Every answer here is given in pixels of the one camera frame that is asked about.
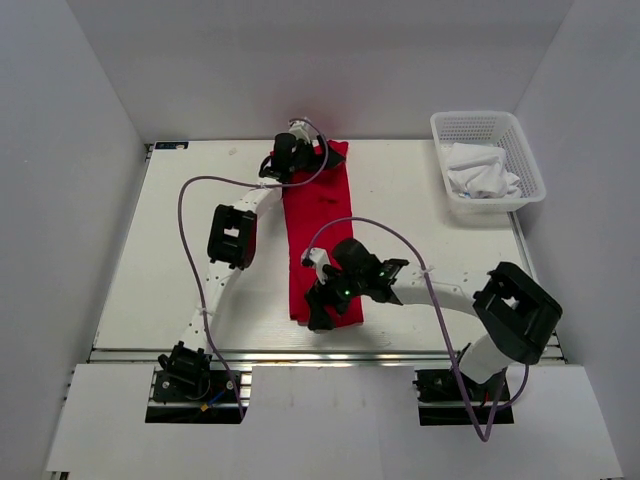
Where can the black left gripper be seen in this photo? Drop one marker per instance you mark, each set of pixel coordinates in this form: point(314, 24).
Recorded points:
point(317, 158)

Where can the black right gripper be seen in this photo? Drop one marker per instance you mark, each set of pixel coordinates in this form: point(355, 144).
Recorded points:
point(321, 295)

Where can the red t shirt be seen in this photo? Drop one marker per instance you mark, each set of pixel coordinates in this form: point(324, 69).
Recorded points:
point(306, 210)

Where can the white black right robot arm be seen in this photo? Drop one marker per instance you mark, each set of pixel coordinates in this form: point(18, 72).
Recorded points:
point(518, 315)

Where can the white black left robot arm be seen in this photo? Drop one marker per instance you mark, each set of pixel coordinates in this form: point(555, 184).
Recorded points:
point(232, 239)

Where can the white t shirt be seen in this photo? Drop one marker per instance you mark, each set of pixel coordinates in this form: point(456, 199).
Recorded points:
point(479, 172)

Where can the white plastic basket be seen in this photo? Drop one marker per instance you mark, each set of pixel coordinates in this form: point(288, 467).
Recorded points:
point(488, 128)

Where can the black blue sticker label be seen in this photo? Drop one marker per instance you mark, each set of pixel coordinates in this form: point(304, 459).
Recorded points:
point(171, 145)

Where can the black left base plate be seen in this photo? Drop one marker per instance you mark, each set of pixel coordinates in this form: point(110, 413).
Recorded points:
point(212, 403)

